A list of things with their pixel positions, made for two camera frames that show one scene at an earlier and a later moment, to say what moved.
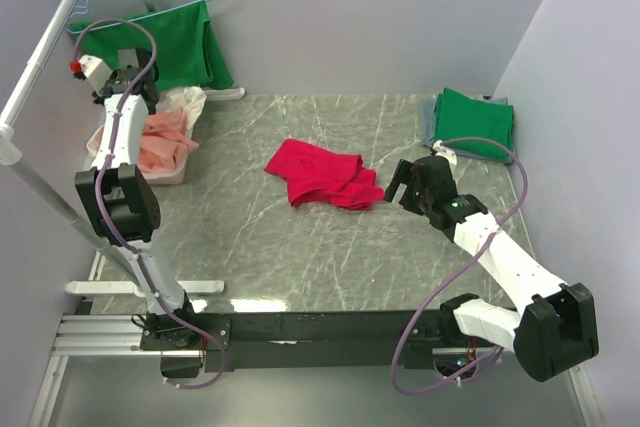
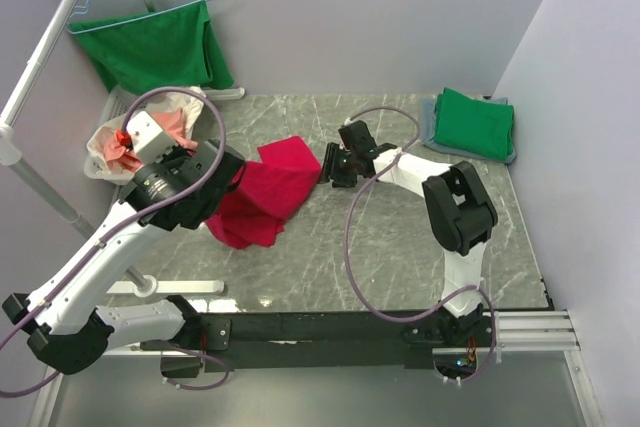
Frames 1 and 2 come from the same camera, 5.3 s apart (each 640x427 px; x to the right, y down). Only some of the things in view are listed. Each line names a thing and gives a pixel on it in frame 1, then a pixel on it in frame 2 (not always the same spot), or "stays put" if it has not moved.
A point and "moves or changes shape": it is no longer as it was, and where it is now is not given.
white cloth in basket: x=190 y=99 stays put
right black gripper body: x=413 y=199 -> x=345 y=173
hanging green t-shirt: x=185 y=50 stays put
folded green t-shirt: x=458 y=116 stays put
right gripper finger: x=401 y=176 -> x=330 y=161
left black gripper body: x=98 y=96 -> x=174 y=159
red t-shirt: x=318 y=173 moves or changes shape
